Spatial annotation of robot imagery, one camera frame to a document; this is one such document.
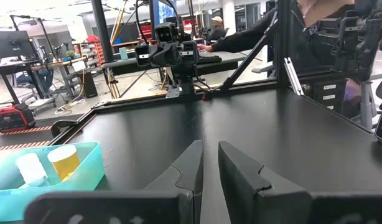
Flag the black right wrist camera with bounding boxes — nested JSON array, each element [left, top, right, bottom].
[[154, 21, 180, 44]]

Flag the red parts shelf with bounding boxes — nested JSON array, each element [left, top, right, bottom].
[[85, 34, 105, 66]]

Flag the grey office chair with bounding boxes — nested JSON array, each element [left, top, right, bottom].
[[358, 73, 382, 130]]

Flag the black drawer unit white labels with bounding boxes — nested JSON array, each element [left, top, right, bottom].
[[312, 80, 347, 111]]

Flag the amber pill bottle white cap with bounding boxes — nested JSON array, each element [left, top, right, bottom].
[[47, 144, 82, 182]]

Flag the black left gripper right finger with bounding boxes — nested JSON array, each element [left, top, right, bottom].
[[218, 141, 312, 224]]

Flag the black computer tower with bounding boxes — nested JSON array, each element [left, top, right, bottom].
[[76, 70, 99, 99]]

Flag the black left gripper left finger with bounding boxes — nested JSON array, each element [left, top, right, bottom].
[[144, 139, 205, 224]]

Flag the wooden top desk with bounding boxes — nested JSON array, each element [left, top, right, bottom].
[[0, 55, 88, 105]]

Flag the person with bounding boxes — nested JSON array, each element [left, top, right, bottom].
[[205, 16, 230, 42], [197, 0, 366, 110]]

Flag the black round pole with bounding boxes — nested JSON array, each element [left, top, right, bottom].
[[90, 0, 114, 63]]

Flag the red and black case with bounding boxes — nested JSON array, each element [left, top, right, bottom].
[[0, 102, 37, 134]]

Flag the white opaque pill bottle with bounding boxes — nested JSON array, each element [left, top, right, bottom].
[[14, 152, 51, 189]]

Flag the white frame bracket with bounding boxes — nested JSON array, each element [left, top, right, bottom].
[[283, 57, 305, 96]]

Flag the monitor with blue screen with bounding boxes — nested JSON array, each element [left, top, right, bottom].
[[149, 0, 178, 29]]

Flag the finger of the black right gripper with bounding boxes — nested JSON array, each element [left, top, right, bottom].
[[149, 43, 165, 67], [164, 43, 179, 67]]

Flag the black monitor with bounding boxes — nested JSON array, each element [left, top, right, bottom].
[[0, 30, 37, 60]]

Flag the dark grey side desk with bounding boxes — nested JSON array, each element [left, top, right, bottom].
[[100, 50, 263, 77]]

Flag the translucent teal plastic bin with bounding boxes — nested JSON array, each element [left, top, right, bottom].
[[0, 141, 106, 223]]

